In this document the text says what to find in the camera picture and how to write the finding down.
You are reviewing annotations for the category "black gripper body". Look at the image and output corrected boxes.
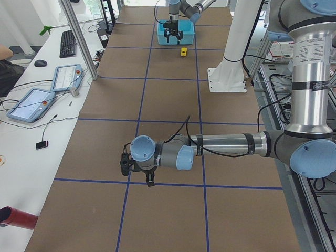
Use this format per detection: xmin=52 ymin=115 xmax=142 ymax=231
xmin=163 ymin=16 xmax=179 ymax=33
xmin=120 ymin=153 xmax=157 ymax=176

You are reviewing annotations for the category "yellow beetle toy car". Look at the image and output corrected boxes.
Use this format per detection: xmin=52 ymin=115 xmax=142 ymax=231
xmin=180 ymin=47 xmax=188 ymax=57

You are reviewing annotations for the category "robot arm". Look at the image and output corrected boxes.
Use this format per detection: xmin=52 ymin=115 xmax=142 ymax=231
xmin=120 ymin=1 xmax=335 ymax=186
xmin=163 ymin=0 xmax=216 ymax=44

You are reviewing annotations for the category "light blue plastic bin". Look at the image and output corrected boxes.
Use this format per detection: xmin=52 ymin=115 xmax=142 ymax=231
xmin=157 ymin=20 xmax=195 ymax=45

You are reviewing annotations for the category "small silver cylinder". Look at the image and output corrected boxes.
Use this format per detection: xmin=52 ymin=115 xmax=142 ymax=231
xmin=69 ymin=87 xmax=79 ymax=97

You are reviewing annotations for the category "small black phone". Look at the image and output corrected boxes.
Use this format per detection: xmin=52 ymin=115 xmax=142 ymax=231
xmin=35 ymin=140 xmax=49 ymax=150

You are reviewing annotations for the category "black keyboard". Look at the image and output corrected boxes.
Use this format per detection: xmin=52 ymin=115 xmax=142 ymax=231
xmin=59 ymin=30 xmax=76 ymax=58

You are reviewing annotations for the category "far teach pendant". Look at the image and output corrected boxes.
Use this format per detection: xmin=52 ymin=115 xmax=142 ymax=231
xmin=50 ymin=64 xmax=84 ymax=92

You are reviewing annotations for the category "teach pendant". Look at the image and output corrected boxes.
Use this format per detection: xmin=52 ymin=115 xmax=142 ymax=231
xmin=50 ymin=64 xmax=84 ymax=92
xmin=7 ymin=88 xmax=56 ymax=123

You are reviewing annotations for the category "near teach pendant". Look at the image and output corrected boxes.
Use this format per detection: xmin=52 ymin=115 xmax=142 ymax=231
xmin=7 ymin=88 xmax=56 ymax=123

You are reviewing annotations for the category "green plastic tool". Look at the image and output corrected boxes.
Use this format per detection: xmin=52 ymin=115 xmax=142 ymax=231
xmin=39 ymin=25 xmax=53 ymax=36

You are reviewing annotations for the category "red cylinder bottle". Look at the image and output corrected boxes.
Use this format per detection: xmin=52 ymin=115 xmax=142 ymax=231
xmin=1 ymin=206 xmax=38 ymax=230

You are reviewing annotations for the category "black computer mouse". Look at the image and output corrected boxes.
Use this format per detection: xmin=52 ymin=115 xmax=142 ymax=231
xmin=34 ymin=60 xmax=47 ymax=67

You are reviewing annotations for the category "seated person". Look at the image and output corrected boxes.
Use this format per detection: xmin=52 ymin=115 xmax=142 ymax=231
xmin=0 ymin=44 xmax=25 ymax=97

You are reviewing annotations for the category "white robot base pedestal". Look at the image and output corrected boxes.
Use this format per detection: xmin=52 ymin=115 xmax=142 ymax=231
xmin=208 ymin=1 xmax=247 ymax=93

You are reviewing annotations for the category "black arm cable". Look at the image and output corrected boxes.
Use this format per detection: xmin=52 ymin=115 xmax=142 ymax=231
xmin=164 ymin=114 xmax=205 ymax=158

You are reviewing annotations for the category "aluminium frame post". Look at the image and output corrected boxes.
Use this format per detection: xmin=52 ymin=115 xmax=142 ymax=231
xmin=58 ymin=0 xmax=98 ymax=80

